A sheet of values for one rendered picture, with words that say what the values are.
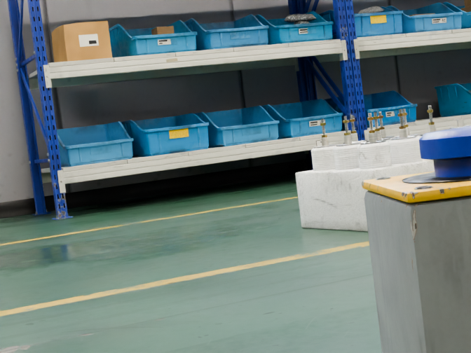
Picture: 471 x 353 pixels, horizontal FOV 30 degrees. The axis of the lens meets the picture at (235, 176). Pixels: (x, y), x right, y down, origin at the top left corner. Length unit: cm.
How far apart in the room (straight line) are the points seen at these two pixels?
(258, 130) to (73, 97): 116
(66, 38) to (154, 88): 100
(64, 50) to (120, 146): 57
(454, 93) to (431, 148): 570
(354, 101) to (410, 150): 258
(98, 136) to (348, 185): 273
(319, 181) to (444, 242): 246
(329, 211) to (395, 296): 241
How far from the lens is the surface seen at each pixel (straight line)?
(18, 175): 526
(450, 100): 603
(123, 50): 496
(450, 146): 29
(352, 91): 521
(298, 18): 528
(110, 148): 465
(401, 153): 265
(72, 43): 467
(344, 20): 524
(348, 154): 266
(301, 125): 508
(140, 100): 546
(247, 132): 491
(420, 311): 27
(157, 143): 470
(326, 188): 270
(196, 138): 478
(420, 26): 558
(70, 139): 509
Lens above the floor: 34
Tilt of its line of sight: 3 degrees down
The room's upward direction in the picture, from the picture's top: 7 degrees counter-clockwise
